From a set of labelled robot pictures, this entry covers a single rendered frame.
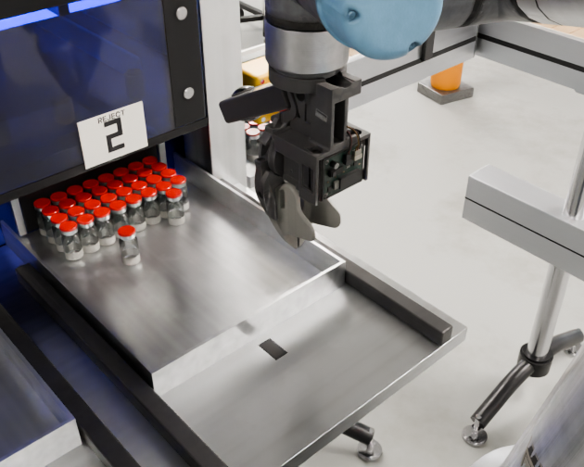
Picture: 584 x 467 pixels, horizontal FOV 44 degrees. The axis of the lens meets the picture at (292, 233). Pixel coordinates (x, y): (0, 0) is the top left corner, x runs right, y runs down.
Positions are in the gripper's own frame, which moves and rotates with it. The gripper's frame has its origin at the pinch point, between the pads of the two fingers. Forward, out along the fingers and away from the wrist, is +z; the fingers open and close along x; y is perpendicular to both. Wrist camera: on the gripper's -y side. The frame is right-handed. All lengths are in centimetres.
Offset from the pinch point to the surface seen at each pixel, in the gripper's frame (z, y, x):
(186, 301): 8.5, -6.9, -9.8
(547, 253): 51, -10, 84
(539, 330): 74, -8, 86
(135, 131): -4.8, -23.1, -4.4
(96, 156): -3.5, -23.1, -9.9
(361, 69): 5, -34, 47
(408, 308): 6.7, 11.8, 6.3
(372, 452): 96, -21, 44
